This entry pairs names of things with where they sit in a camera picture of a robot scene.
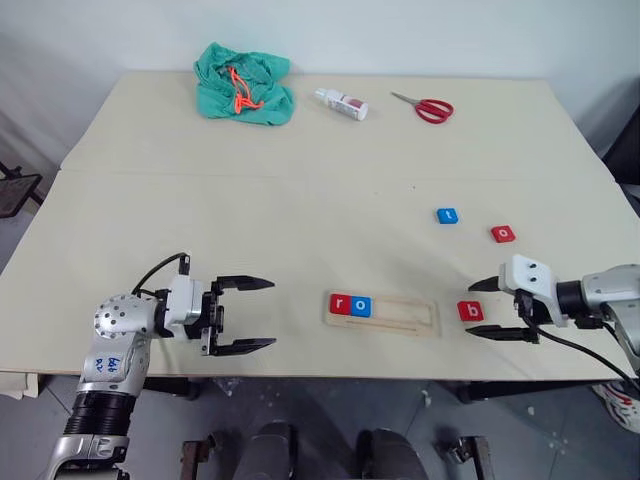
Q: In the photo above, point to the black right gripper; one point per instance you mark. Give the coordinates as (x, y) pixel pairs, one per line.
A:
(529, 317)

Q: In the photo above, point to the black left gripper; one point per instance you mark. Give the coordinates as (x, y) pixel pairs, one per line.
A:
(214, 315)

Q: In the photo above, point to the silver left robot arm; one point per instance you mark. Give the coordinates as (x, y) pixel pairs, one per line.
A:
(112, 345)

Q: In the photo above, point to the red letter b block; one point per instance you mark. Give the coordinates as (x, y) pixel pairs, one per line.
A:
(471, 310)

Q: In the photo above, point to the red letter o block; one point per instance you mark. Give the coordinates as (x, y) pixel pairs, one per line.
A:
(503, 233)

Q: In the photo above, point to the wooden letter tray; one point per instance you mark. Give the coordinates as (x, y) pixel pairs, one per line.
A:
(405, 317)

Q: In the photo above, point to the red letter r block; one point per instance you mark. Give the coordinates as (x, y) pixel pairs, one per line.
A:
(340, 303)

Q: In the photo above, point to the blue letter t block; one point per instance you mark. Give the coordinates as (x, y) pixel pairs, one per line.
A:
(448, 215)

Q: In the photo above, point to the blue letter o block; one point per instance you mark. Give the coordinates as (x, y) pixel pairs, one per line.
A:
(362, 305)

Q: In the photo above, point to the white red sneaker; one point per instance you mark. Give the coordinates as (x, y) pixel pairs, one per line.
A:
(617, 402)

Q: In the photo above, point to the dark chair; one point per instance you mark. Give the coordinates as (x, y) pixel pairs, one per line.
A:
(625, 150)

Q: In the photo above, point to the white spray bottle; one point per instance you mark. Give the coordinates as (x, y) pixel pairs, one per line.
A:
(342, 103)

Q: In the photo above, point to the black metal stand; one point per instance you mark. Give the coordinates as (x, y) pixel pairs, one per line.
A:
(15, 190)

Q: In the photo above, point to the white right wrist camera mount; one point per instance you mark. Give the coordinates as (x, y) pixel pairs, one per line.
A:
(532, 282)

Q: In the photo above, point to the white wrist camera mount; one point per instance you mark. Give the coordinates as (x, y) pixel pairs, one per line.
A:
(184, 305)
(532, 282)

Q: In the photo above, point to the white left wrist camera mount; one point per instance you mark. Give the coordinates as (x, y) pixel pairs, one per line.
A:
(184, 305)

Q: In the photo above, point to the black table frame bar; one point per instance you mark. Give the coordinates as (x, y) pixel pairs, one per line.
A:
(540, 390)
(170, 387)

